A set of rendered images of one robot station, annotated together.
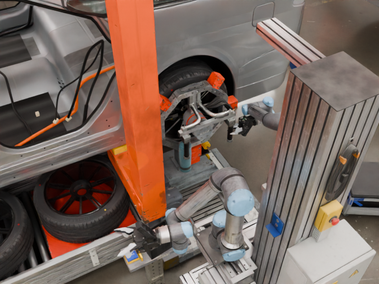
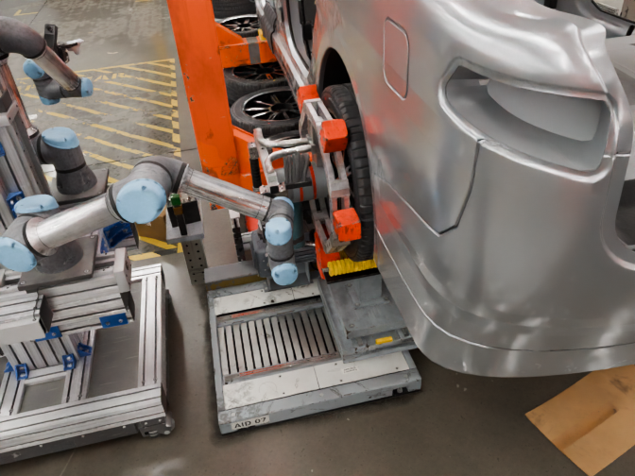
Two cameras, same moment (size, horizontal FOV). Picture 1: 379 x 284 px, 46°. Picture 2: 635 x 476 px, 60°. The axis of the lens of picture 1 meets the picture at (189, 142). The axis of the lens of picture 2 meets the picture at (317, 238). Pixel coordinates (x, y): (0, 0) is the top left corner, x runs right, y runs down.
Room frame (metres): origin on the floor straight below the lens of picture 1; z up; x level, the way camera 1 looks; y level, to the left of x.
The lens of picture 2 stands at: (2.80, -1.72, 1.89)
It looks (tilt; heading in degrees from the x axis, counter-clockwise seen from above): 36 degrees down; 108
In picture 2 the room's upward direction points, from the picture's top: 4 degrees counter-clockwise
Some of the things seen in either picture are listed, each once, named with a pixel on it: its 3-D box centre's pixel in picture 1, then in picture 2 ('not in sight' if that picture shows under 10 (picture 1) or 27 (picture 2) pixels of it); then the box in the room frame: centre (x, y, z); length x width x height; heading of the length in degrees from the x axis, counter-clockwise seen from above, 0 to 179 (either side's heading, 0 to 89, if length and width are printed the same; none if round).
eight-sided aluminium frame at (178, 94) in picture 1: (192, 117); (322, 178); (2.29, -0.02, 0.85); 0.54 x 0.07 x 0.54; 118
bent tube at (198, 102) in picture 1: (214, 103); (291, 152); (2.23, -0.17, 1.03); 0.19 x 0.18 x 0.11; 28
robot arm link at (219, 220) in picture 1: (223, 225); (61, 146); (1.31, -0.18, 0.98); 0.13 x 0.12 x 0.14; 14
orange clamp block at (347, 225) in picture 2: (229, 103); (346, 225); (2.45, -0.30, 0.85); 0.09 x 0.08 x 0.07; 118
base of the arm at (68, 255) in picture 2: not in sight; (54, 246); (1.55, -0.61, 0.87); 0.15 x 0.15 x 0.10
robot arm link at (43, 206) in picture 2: not in sight; (40, 218); (1.56, -0.62, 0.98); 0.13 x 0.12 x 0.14; 106
